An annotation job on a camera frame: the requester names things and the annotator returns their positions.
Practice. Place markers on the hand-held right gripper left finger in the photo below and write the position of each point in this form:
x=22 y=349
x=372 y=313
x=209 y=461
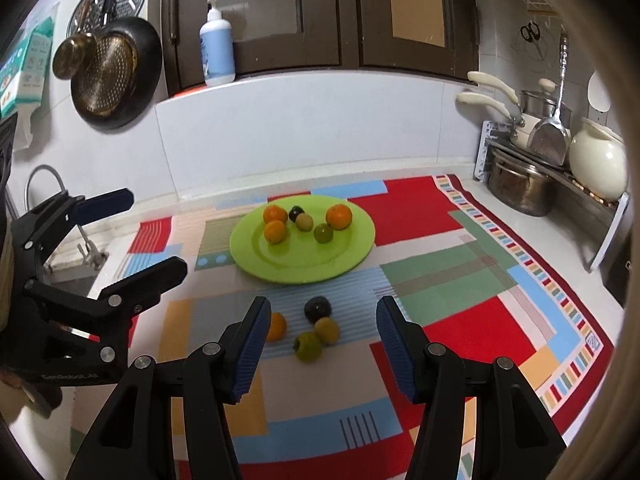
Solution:
x=247 y=350

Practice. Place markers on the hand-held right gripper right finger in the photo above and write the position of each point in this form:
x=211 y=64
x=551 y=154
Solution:
x=395 y=350

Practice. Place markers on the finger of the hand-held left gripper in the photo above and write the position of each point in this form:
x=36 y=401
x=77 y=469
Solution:
x=150 y=277
x=107 y=201

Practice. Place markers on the small orange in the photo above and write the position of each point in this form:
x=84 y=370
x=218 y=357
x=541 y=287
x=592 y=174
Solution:
x=277 y=326
x=275 y=233

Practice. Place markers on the green persimmon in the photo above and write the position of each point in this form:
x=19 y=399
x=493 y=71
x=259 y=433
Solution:
x=307 y=348
x=323 y=233

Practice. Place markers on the small yellow fruit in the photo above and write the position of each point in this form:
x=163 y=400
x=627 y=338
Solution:
x=304 y=222
x=328 y=330

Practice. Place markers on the dark purple plum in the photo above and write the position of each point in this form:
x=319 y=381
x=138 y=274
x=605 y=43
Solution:
x=295 y=211
x=317 y=309

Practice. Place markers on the green plate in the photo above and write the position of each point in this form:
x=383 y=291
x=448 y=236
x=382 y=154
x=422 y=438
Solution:
x=300 y=260

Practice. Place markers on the large orange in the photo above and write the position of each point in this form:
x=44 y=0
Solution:
x=339 y=216
x=272 y=213

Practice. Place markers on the thin gooseneck faucet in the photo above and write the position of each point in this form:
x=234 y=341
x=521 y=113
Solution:
x=91 y=255

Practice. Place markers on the colourful patchwork tablecloth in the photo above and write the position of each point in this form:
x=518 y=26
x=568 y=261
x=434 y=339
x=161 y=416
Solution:
x=450 y=320

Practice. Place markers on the stainless steel sink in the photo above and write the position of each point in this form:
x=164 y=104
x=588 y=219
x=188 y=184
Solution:
x=75 y=282

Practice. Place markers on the white paper towel sheet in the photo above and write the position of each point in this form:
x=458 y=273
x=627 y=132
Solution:
x=27 y=130

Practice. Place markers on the black frying pan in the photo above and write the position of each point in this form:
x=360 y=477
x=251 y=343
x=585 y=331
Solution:
x=125 y=90

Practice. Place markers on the small brass pot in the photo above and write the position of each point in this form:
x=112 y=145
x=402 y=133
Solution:
x=72 y=57

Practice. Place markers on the green paper towel package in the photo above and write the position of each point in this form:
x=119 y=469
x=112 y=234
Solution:
x=30 y=65

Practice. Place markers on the white blue pump bottle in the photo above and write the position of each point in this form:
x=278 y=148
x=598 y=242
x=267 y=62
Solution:
x=217 y=50

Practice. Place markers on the large steel pot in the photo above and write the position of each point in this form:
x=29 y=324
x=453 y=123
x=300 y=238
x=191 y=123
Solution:
x=520 y=185

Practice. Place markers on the white metal dish rack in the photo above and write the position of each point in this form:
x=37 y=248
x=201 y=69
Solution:
x=482 y=150

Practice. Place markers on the metal spatula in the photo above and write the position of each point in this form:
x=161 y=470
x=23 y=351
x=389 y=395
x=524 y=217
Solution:
x=547 y=145

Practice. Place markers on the cream ceramic jug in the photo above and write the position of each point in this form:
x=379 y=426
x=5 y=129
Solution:
x=597 y=160

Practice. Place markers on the lidded steel pot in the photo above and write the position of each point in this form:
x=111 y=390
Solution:
x=537 y=102

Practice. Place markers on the white rice paddle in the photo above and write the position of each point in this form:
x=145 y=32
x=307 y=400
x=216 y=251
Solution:
x=597 y=92

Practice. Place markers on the black scissors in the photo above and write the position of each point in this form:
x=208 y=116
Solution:
x=530 y=35

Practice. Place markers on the dark wooden window frame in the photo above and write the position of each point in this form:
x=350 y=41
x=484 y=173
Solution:
x=345 y=35

